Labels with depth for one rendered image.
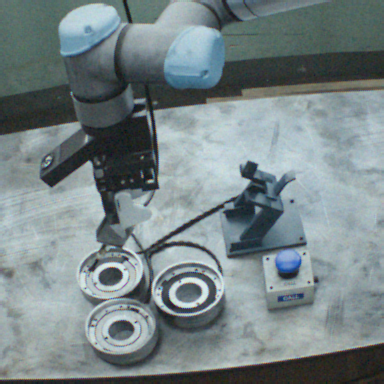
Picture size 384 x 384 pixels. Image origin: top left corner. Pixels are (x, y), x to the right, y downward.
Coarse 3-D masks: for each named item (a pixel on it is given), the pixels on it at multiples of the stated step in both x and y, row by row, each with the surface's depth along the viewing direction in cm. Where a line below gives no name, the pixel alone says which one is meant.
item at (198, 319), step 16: (176, 272) 117; (208, 272) 116; (160, 288) 115; (176, 288) 114; (192, 288) 116; (224, 288) 112; (160, 304) 113; (176, 304) 112; (192, 304) 112; (176, 320) 110; (192, 320) 110; (208, 320) 112
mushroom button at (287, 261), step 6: (282, 252) 111; (288, 252) 111; (294, 252) 111; (276, 258) 111; (282, 258) 110; (288, 258) 110; (294, 258) 110; (300, 258) 110; (276, 264) 110; (282, 264) 109; (288, 264) 109; (294, 264) 109; (300, 264) 110; (282, 270) 109; (288, 270) 109; (294, 270) 109
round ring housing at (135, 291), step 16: (96, 256) 121; (112, 256) 120; (128, 256) 120; (80, 272) 118; (96, 272) 118; (112, 272) 120; (128, 272) 118; (144, 272) 117; (80, 288) 116; (112, 288) 116; (96, 304) 115
